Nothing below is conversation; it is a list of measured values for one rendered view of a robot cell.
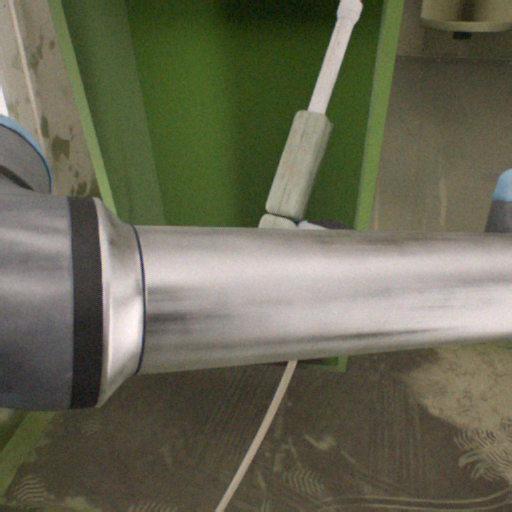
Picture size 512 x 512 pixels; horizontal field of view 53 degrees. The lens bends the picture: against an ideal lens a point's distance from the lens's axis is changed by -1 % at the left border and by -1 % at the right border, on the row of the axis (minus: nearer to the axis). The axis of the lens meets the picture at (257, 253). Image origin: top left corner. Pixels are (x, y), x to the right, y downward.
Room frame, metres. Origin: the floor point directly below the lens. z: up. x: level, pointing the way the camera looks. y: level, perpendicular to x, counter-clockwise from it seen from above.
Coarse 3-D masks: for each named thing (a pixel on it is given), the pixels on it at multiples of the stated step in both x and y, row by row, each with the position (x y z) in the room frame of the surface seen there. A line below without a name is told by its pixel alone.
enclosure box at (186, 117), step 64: (64, 0) 1.04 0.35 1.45; (128, 0) 1.34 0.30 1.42; (192, 0) 1.32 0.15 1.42; (256, 0) 1.30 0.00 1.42; (320, 0) 1.28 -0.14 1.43; (384, 0) 1.24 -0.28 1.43; (128, 64) 1.32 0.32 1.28; (192, 64) 1.35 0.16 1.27; (256, 64) 1.33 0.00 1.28; (320, 64) 1.31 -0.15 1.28; (384, 64) 0.92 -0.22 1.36; (128, 128) 1.27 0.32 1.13; (192, 128) 1.39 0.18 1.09; (256, 128) 1.36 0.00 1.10; (384, 128) 0.94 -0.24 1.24; (128, 192) 1.21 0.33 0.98; (192, 192) 1.44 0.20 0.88; (256, 192) 1.41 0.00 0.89; (320, 192) 1.38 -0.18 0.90
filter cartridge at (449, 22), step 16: (432, 0) 2.06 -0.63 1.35; (448, 0) 2.01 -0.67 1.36; (464, 0) 1.98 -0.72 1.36; (480, 0) 1.97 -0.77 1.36; (496, 0) 1.97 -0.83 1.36; (432, 16) 2.06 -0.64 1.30; (448, 16) 2.00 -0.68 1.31; (464, 16) 1.99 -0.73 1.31; (480, 16) 1.97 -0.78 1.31; (496, 16) 1.97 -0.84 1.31; (464, 32) 2.10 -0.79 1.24
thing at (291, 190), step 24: (336, 24) 0.80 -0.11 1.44; (336, 48) 0.77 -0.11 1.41; (336, 72) 0.76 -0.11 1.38; (312, 120) 0.70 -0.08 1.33; (288, 144) 0.69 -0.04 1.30; (312, 144) 0.68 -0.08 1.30; (288, 168) 0.67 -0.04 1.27; (312, 168) 0.67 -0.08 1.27; (288, 192) 0.65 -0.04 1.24; (264, 216) 0.64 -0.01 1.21; (288, 216) 0.63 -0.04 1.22
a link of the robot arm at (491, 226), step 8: (504, 176) 0.53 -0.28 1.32; (504, 184) 0.52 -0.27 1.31; (496, 192) 0.53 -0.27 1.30; (504, 192) 0.52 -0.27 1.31; (496, 200) 0.52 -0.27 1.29; (504, 200) 0.51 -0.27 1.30; (496, 208) 0.52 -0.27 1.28; (504, 208) 0.51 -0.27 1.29; (488, 216) 0.54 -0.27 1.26; (496, 216) 0.52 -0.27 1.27; (504, 216) 0.51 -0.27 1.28; (488, 224) 0.53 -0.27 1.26; (496, 224) 0.52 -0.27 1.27; (504, 224) 0.50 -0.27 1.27; (488, 232) 0.53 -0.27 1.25; (496, 232) 0.51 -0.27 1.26; (504, 232) 0.50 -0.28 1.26
